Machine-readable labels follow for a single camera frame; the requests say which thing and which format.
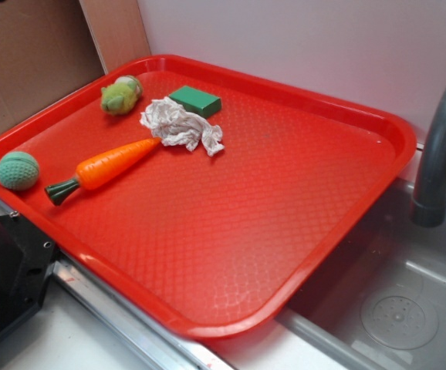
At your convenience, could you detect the red plastic tray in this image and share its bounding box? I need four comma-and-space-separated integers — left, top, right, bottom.
0, 55, 416, 339

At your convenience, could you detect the orange plastic toy carrot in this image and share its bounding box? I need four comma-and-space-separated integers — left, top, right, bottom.
45, 138, 161, 206

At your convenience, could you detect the brown cardboard panel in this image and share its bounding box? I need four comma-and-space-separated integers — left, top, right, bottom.
0, 1, 150, 134

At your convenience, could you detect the green plush animal toy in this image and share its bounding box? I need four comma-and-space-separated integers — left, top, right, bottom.
100, 76, 144, 116

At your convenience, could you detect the grey plastic toy sink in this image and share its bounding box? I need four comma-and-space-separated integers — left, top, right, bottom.
212, 181, 446, 369

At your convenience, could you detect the teal textured ball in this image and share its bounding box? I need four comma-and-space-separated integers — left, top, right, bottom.
0, 151, 40, 191

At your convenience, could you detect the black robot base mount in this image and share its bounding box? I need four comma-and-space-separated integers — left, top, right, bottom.
0, 216, 57, 341

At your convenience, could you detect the crumpled white cloth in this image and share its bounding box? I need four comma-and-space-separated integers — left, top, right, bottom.
140, 97, 225, 157

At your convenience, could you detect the grey toy faucet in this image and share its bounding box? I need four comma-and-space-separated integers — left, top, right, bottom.
410, 89, 446, 227

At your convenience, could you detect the green rectangular block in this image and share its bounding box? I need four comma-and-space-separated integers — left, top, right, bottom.
168, 86, 222, 118

